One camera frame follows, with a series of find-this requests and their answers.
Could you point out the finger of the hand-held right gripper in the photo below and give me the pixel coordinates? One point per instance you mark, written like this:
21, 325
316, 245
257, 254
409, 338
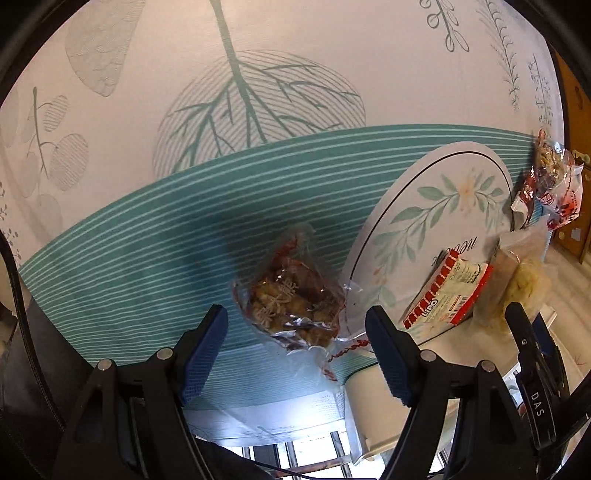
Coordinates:
549, 346
521, 337

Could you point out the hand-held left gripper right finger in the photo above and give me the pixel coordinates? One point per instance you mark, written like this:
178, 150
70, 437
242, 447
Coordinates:
388, 360

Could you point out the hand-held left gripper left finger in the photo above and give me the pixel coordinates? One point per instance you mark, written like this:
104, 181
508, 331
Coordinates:
205, 350

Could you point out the white plastic bin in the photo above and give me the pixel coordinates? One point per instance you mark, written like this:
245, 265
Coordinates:
369, 406

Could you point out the clear nut brittle packet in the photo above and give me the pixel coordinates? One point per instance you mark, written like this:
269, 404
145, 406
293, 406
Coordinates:
295, 300
549, 157

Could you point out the puffed rice cracker packet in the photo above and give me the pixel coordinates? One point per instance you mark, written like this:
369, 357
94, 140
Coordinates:
521, 281

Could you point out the red white biscuit packet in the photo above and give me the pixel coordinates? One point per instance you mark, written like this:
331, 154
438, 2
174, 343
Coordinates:
457, 281

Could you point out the white metal bars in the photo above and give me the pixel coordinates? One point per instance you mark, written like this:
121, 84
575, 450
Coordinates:
291, 454

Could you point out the red white snack packet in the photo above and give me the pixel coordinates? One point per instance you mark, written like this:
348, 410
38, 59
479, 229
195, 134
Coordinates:
565, 205

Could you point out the small red candy packet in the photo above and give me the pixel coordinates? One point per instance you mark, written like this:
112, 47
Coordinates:
528, 191

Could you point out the wooden cabinet with drawers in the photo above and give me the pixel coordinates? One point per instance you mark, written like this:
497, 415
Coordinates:
577, 115

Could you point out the teal leaf-print tablecloth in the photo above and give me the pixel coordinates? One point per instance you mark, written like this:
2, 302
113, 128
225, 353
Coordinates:
277, 92

